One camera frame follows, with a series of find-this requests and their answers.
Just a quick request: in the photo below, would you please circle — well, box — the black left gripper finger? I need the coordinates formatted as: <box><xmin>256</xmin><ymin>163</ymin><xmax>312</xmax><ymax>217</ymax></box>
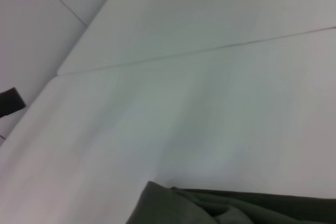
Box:
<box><xmin>0</xmin><ymin>87</ymin><xmax>27</xmax><ymax>119</ymax></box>

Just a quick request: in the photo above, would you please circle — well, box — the dark green printed t-shirt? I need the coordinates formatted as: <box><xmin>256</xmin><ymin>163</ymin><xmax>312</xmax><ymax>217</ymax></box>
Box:
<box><xmin>125</xmin><ymin>180</ymin><xmax>336</xmax><ymax>224</ymax></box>

